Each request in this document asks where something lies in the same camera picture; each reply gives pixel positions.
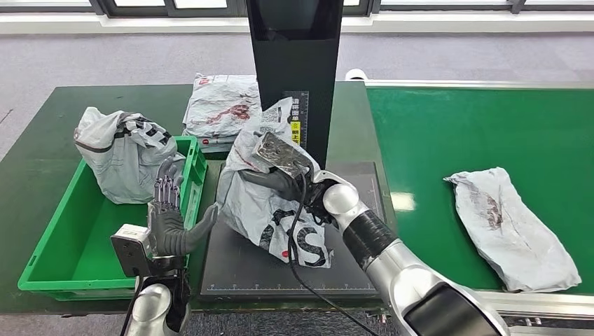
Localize green plastic crate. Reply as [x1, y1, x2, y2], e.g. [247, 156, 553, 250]
[18, 135, 208, 302]

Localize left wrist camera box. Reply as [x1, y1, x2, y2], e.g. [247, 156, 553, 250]
[110, 223, 156, 278]

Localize flat grey parcel red dot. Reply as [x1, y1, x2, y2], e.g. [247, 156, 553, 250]
[183, 134, 233, 154]

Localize grey parcel dark red smear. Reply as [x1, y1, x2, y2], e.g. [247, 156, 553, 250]
[443, 167, 582, 293]

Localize flat grey parcel red print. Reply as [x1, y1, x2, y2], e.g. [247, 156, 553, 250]
[182, 73, 263, 140]

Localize aluminium conveyor frame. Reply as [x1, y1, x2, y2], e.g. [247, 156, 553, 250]
[364, 79, 594, 336]

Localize black inbound scanner machine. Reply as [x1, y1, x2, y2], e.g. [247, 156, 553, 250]
[198, 0, 388, 302]

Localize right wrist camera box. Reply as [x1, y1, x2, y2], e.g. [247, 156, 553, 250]
[251, 132, 312, 179]

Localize green conveyor belt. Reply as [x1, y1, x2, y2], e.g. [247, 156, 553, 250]
[366, 87, 594, 295]

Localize grey parcel large black letters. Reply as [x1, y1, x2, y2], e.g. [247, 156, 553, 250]
[215, 96, 335, 270]

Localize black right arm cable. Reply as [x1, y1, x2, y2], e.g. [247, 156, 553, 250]
[285, 171, 379, 336]

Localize grey poly parcel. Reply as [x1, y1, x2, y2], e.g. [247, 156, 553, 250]
[73, 106, 186, 206]

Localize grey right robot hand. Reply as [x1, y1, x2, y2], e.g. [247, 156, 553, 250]
[241, 167, 335, 226]

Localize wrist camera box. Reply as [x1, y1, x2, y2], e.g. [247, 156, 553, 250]
[251, 132, 312, 179]
[110, 223, 156, 278]

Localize dark window frame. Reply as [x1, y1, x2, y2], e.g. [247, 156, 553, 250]
[0, 0, 594, 18]

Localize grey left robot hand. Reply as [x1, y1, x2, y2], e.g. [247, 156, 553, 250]
[147, 157, 219, 258]

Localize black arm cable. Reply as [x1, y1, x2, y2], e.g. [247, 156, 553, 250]
[119, 276, 140, 336]
[285, 171, 379, 336]

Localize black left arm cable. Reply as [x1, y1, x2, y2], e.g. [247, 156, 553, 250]
[119, 276, 140, 336]

